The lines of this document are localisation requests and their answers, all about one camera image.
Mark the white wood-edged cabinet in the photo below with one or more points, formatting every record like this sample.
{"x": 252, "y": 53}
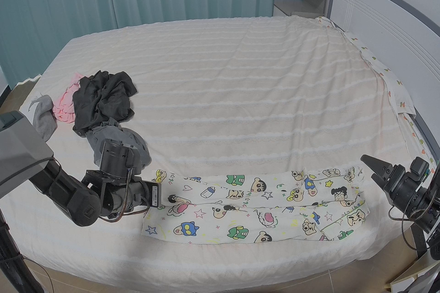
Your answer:
{"x": 410, "y": 279}

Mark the bed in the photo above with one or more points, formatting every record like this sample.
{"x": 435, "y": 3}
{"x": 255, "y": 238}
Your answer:
{"x": 240, "y": 61}

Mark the dark grey garment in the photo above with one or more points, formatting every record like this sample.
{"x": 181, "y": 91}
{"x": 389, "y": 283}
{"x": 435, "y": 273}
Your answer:
{"x": 130, "y": 139}

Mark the grey white garment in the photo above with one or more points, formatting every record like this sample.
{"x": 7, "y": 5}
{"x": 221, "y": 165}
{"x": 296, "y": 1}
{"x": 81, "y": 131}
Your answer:
{"x": 44, "y": 120}

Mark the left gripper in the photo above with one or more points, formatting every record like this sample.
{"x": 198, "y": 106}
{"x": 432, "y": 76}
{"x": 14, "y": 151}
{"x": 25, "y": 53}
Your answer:
{"x": 149, "y": 193}

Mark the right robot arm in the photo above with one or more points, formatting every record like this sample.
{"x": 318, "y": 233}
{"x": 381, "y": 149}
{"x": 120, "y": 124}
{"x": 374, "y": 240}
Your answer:
{"x": 429, "y": 216}

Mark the black garment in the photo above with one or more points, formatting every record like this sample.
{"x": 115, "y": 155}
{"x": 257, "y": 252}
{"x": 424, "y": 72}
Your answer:
{"x": 103, "y": 99}

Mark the pink garment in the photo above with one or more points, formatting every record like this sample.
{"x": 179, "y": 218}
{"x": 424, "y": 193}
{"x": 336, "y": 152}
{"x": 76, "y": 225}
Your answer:
{"x": 63, "y": 108}

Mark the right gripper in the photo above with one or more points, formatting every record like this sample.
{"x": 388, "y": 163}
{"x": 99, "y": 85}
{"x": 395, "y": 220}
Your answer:
{"x": 404, "y": 188}

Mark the white printed pyjama top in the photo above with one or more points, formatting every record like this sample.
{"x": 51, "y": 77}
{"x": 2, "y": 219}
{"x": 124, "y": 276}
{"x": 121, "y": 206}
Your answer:
{"x": 257, "y": 212}

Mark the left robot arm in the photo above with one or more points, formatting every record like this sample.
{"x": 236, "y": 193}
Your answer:
{"x": 65, "y": 188}

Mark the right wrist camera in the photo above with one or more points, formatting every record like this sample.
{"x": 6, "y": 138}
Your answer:
{"x": 420, "y": 168}

